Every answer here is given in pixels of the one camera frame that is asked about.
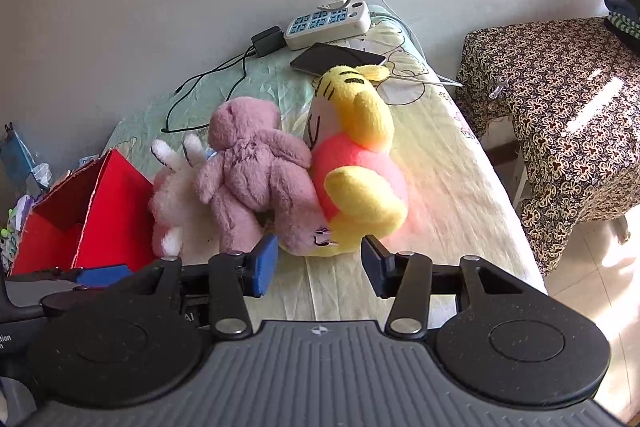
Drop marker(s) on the red cardboard box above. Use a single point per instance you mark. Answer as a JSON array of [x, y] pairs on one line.
[[115, 217]]

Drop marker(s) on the pink bear plush toy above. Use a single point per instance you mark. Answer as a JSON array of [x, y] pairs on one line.
[[250, 167]]

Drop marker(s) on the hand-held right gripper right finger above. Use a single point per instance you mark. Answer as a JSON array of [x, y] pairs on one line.
[[375, 269]]

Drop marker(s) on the white power strip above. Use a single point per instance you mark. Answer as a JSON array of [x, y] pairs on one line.
[[325, 24]]

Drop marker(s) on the black smartphone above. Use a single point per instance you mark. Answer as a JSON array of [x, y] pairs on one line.
[[335, 57]]

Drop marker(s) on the brown floral tablecloth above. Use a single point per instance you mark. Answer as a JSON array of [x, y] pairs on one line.
[[565, 132]]

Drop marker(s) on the stack of folded clothes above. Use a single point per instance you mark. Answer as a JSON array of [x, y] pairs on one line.
[[622, 7]]

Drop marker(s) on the small metal clip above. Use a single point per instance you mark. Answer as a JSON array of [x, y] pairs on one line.
[[500, 86]]

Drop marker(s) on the blue plastic packet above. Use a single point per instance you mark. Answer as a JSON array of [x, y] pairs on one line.
[[15, 157]]

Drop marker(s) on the white table frame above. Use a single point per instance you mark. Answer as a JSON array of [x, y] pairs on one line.
[[505, 157]]

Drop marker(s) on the pastel printed bed sheet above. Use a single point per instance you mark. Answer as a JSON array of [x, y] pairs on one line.
[[450, 187]]

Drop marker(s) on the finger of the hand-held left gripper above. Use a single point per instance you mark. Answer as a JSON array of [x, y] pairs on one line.
[[102, 276]]

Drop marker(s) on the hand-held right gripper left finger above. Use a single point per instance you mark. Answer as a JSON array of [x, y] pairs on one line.
[[262, 264]]

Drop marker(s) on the yellow tiger plush toy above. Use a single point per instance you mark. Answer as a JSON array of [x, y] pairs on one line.
[[350, 187]]

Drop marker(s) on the black power adapter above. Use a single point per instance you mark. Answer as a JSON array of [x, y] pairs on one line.
[[267, 41]]

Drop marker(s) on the white rabbit plush plaid ears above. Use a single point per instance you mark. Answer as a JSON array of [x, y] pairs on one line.
[[175, 202]]

